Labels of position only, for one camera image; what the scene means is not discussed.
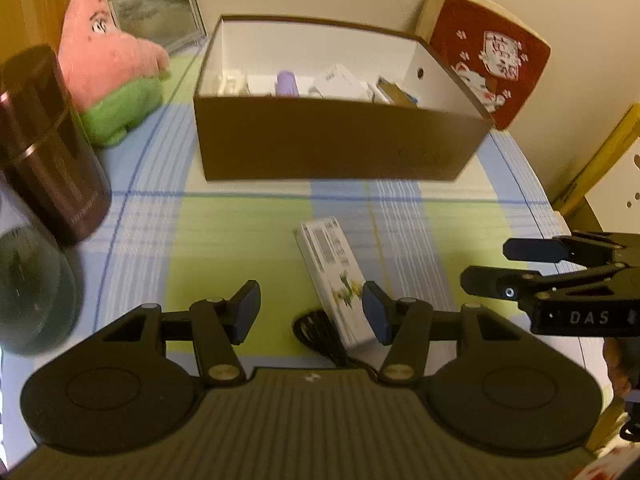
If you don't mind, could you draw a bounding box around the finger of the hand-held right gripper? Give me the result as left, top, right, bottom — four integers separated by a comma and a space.
502, 231, 640, 267
460, 260, 640, 306

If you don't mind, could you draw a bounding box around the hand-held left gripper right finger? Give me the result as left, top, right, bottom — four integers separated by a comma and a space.
362, 281, 521, 386

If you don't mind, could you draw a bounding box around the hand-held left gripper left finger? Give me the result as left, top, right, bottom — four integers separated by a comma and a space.
102, 280, 262, 386

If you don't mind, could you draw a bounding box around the white carton with green figure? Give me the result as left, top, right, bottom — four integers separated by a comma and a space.
292, 216, 383, 352

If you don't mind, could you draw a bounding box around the brown cardboard box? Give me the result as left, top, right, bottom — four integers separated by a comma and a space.
194, 15, 496, 182

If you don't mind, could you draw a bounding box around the white plastic piece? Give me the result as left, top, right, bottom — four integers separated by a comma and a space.
307, 63, 373, 102

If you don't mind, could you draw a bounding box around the person's right hand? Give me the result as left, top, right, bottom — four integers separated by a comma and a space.
602, 337, 635, 402

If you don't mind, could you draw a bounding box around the plaid tablecloth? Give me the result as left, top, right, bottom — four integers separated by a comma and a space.
0, 50, 616, 411

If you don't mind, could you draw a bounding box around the white panel with yellow edge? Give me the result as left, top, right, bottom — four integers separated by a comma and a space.
555, 102, 640, 241

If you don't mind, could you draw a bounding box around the yellow blue small box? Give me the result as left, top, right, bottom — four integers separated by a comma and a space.
370, 77, 420, 107

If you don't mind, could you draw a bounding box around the dark glass jar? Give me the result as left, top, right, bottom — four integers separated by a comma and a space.
0, 180, 83, 357

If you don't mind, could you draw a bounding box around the white slotted object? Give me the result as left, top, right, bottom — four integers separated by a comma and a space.
216, 71, 249, 96

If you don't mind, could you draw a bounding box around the purple cylindrical object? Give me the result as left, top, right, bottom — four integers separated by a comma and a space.
276, 70, 300, 97

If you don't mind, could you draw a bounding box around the red cat print cushion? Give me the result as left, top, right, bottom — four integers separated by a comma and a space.
417, 0, 552, 131

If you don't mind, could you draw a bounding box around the brown metal thermos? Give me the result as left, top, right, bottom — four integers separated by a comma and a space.
0, 44, 113, 247

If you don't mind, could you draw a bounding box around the pink starfish plush toy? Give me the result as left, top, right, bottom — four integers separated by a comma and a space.
57, 0, 171, 148

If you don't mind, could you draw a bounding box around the framed picture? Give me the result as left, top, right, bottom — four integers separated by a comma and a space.
107, 0, 207, 56

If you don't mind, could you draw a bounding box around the brown wooden panel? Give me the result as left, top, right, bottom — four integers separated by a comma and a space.
0, 0, 138, 61

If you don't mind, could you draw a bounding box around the black cable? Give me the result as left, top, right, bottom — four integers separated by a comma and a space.
292, 309, 381, 376

